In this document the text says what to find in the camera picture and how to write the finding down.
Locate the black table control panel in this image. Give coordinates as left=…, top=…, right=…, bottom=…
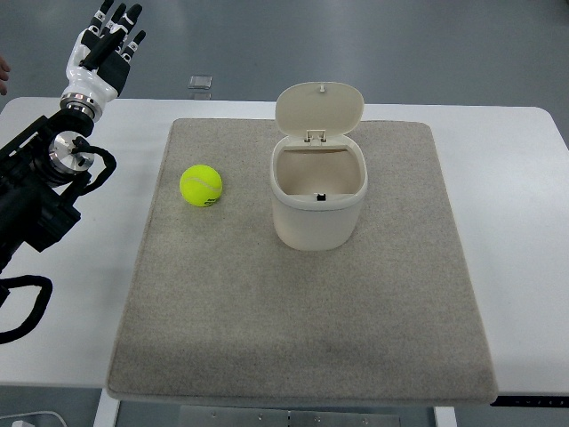
left=491, top=395, right=569, bottom=408

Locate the yellow tennis ball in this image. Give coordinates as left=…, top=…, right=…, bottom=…
left=179, top=165, right=222, bottom=207

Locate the beige plastic bin with lid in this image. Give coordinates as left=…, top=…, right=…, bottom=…
left=269, top=82, right=368, bottom=251

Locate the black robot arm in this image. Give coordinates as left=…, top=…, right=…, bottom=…
left=1, top=103, right=116, bottom=267

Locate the white device on floor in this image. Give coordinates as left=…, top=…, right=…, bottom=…
left=1, top=411, right=68, bottom=427

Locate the metal table crossbar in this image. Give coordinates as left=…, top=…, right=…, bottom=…
left=177, top=405, right=439, bottom=427

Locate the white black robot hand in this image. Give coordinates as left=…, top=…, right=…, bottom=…
left=60, top=1, right=146, bottom=122

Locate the person's hand at edge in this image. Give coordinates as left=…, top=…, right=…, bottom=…
left=0, top=56, right=11, bottom=96

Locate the grey felt mat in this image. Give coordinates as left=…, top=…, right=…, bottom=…
left=107, top=119, right=498, bottom=406

